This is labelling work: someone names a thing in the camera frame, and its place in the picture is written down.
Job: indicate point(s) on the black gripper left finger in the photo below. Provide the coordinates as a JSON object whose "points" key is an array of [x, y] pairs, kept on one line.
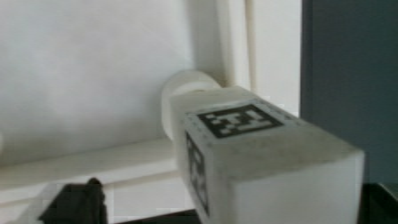
{"points": [[77, 207]]}

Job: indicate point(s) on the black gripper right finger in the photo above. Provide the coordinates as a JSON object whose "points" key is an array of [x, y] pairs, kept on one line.
{"points": [[379, 204]]}

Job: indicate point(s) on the white square tabletop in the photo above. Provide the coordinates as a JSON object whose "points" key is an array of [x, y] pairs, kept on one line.
{"points": [[91, 51]]}

